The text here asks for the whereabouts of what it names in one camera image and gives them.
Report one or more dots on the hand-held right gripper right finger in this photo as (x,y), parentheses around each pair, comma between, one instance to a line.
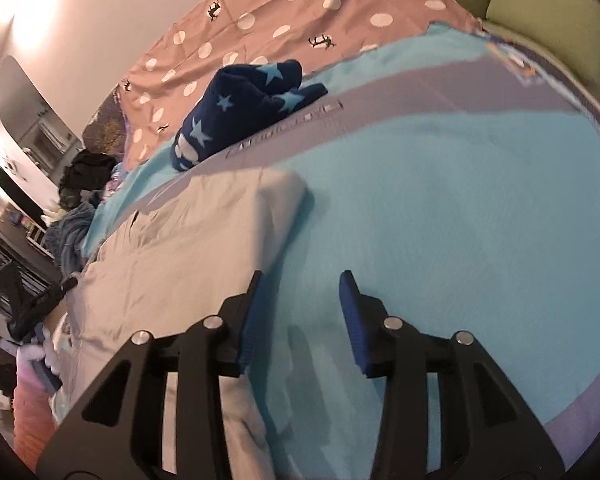
(352,325)

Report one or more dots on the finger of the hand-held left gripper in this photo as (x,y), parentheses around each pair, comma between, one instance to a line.
(67,286)

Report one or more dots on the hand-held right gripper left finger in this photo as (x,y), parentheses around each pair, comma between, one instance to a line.
(254,320)

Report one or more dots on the white t-shirt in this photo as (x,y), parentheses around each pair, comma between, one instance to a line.
(180,260)

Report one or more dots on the person's left forearm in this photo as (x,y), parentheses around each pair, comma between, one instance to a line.
(30,410)

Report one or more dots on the black clothes pile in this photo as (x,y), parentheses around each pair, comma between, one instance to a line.
(87,172)

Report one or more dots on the person's left hand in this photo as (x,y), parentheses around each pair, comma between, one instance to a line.
(35,352)

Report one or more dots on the dark blue blanket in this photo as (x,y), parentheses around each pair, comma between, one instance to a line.
(70,232)

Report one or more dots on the blue striped duvet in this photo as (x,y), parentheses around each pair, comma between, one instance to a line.
(430,210)

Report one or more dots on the brown patterned pillow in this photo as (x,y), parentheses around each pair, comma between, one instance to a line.
(105,130)

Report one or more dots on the navy star blanket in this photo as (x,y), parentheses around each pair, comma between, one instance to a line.
(230,105)

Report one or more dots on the pink polka dot sheet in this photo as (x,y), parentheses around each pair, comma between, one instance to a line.
(290,15)

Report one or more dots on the large green pillow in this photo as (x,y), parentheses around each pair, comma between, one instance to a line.
(550,20)

